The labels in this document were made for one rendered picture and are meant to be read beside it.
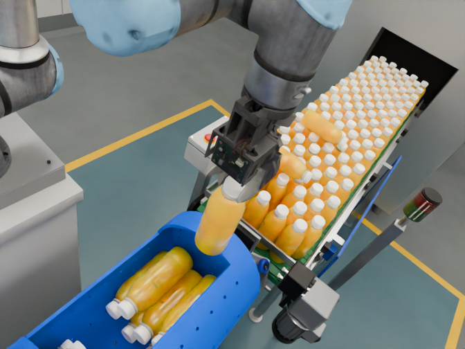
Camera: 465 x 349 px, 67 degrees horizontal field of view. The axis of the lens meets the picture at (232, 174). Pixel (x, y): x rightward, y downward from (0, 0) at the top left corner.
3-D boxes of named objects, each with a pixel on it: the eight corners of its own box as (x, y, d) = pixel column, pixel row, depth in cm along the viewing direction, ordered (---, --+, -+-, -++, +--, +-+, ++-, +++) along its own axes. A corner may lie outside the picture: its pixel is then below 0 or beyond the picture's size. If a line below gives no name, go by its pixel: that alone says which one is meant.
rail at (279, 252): (204, 195, 120) (205, 190, 118) (205, 194, 121) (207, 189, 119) (299, 273, 110) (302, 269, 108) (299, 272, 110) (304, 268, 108)
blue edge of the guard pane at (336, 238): (273, 306, 155) (326, 248, 120) (342, 209, 208) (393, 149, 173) (282, 314, 154) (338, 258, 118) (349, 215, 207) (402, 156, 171)
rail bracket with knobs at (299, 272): (269, 284, 110) (281, 269, 103) (281, 270, 115) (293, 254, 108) (295, 307, 108) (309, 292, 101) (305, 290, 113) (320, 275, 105)
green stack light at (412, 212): (400, 212, 110) (410, 203, 107) (405, 202, 114) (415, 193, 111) (418, 226, 108) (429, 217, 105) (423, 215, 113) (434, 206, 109)
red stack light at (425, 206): (410, 203, 107) (418, 195, 104) (415, 192, 111) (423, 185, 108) (429, 217, 105) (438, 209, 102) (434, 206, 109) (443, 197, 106)
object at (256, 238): (219, 242, 112) (230, 220, 103) (224, 238, 114) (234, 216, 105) (243, 263, 110) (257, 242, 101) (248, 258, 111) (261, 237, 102)
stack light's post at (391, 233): (272, 336, 192) (393, 224, 115) (277, 330, 195) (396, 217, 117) (279, 341, 191) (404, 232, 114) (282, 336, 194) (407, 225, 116)
